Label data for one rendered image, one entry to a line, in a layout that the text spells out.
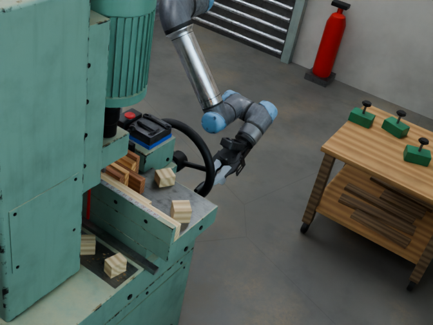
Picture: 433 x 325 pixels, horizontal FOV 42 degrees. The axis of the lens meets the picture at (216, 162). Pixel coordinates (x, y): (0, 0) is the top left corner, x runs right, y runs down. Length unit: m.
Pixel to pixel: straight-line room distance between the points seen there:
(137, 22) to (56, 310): 0.67
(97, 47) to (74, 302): 0.59
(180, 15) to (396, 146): 1.37
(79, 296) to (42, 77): 0.58
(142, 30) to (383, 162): 1.64
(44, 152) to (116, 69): 0.25
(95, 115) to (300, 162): 2.28
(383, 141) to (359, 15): 1.67
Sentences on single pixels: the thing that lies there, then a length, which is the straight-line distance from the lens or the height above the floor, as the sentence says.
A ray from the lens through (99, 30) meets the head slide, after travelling 1.16.
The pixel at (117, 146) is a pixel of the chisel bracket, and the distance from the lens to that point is 1.44.
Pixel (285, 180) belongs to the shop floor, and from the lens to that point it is 3.23.
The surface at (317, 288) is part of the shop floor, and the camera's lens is 2.69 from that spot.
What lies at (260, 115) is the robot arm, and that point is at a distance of 1.94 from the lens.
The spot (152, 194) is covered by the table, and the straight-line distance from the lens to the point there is 1.53.
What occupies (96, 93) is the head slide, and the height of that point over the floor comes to 1.26.
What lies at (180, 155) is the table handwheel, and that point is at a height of 0.84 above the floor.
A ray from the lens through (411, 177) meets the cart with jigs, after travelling 2.63.
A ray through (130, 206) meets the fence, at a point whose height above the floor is 0.94.
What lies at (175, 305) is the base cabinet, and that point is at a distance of 1.81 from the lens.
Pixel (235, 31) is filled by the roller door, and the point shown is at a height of 0.07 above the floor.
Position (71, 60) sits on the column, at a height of 1.39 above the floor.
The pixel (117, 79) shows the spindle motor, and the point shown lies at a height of 1.27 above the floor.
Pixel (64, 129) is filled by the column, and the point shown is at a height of 1.25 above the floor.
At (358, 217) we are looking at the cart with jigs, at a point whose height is 0.20.
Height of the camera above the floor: 1.88
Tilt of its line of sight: 36 degrees down
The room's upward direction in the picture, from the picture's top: 12 degrees clockwise
